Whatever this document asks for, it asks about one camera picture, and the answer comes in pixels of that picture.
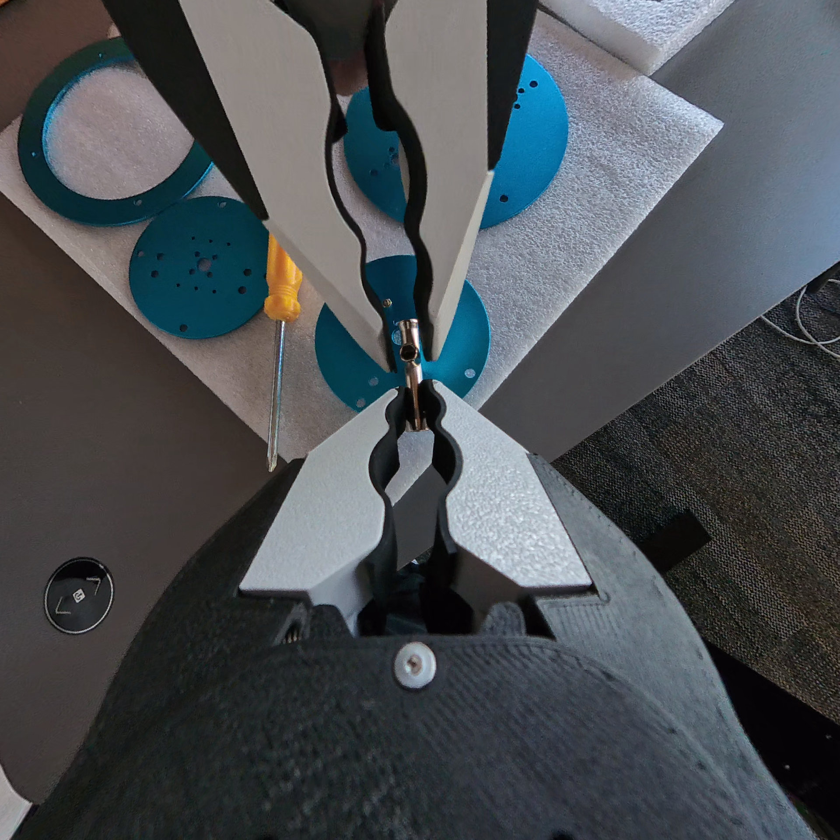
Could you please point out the grey desk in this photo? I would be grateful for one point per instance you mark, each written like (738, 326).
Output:
(98, 426)

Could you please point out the white foam block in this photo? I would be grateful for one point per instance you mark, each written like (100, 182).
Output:
(643, 26)

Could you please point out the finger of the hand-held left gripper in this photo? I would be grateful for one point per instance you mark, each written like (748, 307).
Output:
(446, 164)
(282, 164)

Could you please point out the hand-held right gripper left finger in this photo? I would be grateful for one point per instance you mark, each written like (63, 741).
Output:
(321, 525)

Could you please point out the silver socket wrench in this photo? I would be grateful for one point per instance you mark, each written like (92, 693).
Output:
(415, 387)

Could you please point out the large blue disc with cutout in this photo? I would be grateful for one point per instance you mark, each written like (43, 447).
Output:
(531, 131)

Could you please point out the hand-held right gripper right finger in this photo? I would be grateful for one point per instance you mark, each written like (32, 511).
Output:
(518, 525)

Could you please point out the blue disc with many holes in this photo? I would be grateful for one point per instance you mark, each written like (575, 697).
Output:
(229, 302)

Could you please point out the white foam sheet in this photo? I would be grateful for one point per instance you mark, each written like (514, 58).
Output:
(590, 164)

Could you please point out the round desk control button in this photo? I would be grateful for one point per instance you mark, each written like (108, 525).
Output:
(79, 595)

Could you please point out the blue disc with brass standoffs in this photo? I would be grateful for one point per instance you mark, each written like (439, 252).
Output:
(459, 315)

